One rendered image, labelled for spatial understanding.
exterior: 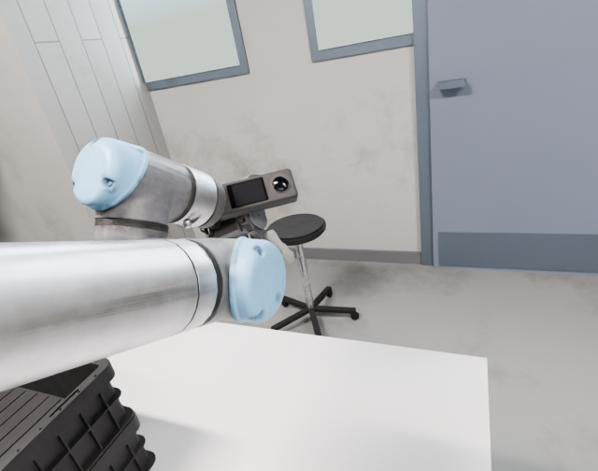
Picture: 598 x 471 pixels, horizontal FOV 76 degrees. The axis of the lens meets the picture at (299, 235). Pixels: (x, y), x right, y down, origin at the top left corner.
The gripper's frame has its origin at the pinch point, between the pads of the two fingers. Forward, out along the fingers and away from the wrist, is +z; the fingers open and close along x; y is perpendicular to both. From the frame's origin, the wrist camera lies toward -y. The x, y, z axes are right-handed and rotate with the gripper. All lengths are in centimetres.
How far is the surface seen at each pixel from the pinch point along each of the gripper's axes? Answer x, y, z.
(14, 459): 25.9, 25.5, -31.6
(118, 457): 30.8, 30.4, -15.2
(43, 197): -94, 182, 61
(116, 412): 24.3, 28.0, -16.5
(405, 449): 40.4, -6.6, 8.1
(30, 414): 21, 45, -20
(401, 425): 37.8, -5.9, 11.3
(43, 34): -153, 125, 33
